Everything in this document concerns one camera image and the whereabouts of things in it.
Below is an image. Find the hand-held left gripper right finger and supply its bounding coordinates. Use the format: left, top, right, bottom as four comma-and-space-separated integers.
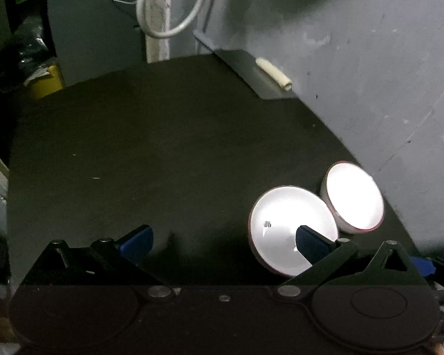
276, 225, 432, 300

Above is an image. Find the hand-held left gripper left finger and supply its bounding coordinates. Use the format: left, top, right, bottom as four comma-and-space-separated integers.
22, 225, 173, 300

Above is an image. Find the white ceramic bowl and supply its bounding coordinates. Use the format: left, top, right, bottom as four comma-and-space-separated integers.
320, 162, 385, 234
248, 185, 340, 278

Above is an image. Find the white paper roll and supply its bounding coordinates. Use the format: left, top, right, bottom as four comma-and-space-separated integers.
255, 57, 293, 91

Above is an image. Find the grey metal sheet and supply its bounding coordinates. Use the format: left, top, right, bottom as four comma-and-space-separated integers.
192, 30, 298, 100

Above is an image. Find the yellow box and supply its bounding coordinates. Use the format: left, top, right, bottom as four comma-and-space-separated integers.
28, 64, 65, 100

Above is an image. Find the dark grey cabinet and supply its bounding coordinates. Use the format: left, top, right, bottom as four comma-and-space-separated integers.
46, 0, 149, 85

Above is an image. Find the black plastic bag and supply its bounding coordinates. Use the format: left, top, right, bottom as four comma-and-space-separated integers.
0, 15, 60, 89

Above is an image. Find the white hose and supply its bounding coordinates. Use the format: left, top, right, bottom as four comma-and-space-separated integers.
136, 0, 212, 39

